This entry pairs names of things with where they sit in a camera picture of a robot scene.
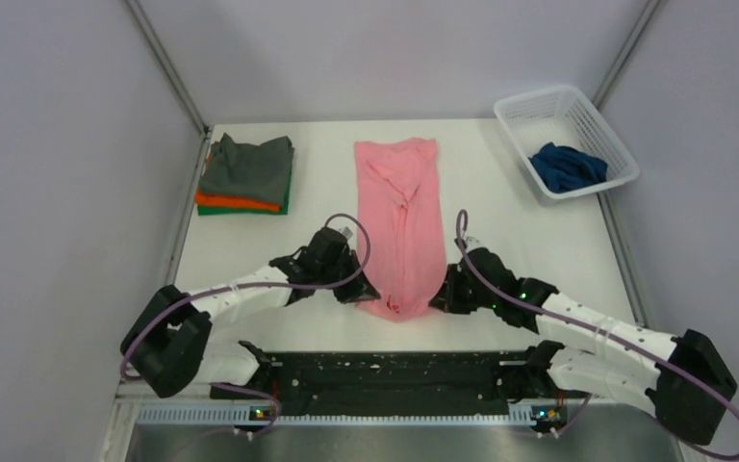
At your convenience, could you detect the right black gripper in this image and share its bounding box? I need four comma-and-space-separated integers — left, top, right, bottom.
431, 263, 498, 314

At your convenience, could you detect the white slotted cable duct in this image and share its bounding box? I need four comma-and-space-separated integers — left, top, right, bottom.
137, 403, 536, 426

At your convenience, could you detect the folded orange t shirt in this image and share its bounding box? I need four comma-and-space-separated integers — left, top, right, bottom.
194, 191, 283, 216

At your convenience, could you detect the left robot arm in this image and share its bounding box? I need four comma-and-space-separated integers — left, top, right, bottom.
119, 225, 378, 398

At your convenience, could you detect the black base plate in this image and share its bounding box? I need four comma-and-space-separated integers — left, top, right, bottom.
246, 347, 582, 417

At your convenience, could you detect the folded grey t shirt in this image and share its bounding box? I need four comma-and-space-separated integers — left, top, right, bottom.
198, 134, 294, 206

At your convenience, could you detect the pink t shirt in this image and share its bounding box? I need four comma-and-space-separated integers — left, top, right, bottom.
354, 138, 446, 322

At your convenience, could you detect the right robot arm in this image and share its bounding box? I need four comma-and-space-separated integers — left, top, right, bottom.
432, 238, 738, 446

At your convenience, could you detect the white plastic basket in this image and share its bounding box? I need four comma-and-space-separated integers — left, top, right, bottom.
493, 85, 641, 204

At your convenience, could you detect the crumpled blue t shirt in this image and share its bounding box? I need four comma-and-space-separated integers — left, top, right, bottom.
529, 142, 608, 193

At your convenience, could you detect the right aluminium frame post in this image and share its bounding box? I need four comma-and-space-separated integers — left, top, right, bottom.
591, 0, 668, 110

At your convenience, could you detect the folded green t shirt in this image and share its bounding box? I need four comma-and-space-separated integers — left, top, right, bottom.
197, 167, 292, 215

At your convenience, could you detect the aluminium frame post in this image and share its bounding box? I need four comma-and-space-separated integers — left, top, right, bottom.
121, 0, 209, 137
591, 0, 668, 110

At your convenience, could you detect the left aluminium frame post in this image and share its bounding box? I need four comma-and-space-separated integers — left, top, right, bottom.
121, 0, 209, 137

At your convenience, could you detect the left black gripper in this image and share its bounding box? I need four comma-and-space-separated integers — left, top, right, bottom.
319, 249, 380, 304

